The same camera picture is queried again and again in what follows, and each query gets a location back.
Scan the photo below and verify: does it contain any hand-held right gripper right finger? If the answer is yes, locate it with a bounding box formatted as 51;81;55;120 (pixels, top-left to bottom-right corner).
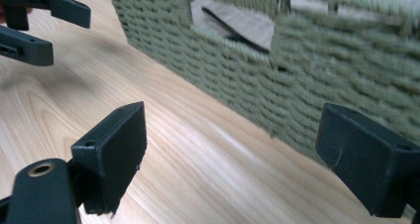
314;102;420;219

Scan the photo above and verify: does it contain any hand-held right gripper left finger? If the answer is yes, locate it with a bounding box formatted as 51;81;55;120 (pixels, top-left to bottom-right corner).
70;100;149;216

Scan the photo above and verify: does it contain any green woven basket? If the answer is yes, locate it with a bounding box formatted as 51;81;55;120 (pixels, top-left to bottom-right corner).
105;0;420;168

